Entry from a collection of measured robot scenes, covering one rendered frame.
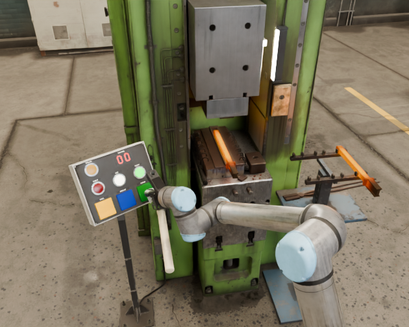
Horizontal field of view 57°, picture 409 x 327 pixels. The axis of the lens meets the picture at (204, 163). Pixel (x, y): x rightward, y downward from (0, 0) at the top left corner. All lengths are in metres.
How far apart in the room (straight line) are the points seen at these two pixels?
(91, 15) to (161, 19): 5.29
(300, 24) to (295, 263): 1.22
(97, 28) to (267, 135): 5.32
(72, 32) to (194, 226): 5.92
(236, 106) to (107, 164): 0.65
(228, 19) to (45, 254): 2.16
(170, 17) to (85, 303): 1.82
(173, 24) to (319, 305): 1.26
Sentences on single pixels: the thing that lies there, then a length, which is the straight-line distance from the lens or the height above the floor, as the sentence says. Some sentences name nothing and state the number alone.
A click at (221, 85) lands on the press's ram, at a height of 1.43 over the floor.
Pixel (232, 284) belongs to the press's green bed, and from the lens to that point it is 2.53.
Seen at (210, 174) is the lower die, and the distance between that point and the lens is 1.95.
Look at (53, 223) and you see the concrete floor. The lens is 3.29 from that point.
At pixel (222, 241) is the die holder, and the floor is 0.50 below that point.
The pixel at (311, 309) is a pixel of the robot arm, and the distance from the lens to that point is 1.10.
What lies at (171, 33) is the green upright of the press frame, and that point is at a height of 1.63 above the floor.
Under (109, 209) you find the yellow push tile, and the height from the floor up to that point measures 1.00.
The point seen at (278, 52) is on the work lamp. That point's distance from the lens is 1.87.
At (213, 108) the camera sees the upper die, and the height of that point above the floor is 1.32.
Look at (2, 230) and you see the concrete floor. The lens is 3.40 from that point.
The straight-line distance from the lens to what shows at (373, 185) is 1.87.
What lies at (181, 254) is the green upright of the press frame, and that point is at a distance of 2.51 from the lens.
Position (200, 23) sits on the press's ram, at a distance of 1.62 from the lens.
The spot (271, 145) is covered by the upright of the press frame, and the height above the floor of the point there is 0.99.
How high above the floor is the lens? 2.08
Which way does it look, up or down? 34 degrees down
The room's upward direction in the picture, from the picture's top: straight up
